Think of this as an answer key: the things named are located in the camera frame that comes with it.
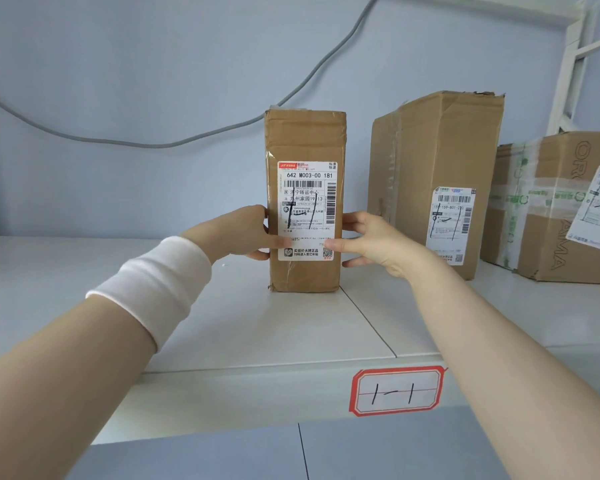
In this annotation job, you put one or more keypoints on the person's right hand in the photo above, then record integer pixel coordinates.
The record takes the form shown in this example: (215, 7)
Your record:
(385, 244)

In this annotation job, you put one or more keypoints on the person's left hand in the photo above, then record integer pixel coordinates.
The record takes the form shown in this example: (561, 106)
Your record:
(235, 232)

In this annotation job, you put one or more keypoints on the white metal shelf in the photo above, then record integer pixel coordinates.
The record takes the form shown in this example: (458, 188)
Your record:
(230, 334)

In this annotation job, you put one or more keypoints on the narrow brown box marked 1-1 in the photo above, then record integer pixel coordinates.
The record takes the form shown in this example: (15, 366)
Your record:
(305, 134)

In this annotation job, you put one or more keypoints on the tall EMS cardboard box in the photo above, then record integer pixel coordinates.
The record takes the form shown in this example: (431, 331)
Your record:
(455, 144)

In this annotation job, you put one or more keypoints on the Orgamama cardboard box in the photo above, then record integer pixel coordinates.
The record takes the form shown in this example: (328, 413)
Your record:
(545, 254)

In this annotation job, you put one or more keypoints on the person's right forearm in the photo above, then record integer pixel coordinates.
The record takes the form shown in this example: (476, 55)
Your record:
(520, 369)

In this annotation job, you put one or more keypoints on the person's left forearm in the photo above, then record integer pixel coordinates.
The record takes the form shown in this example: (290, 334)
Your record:
(55, 384)

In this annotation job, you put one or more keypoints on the red-bordered label sticker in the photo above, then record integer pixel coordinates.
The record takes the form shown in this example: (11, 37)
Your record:
(395, 392)

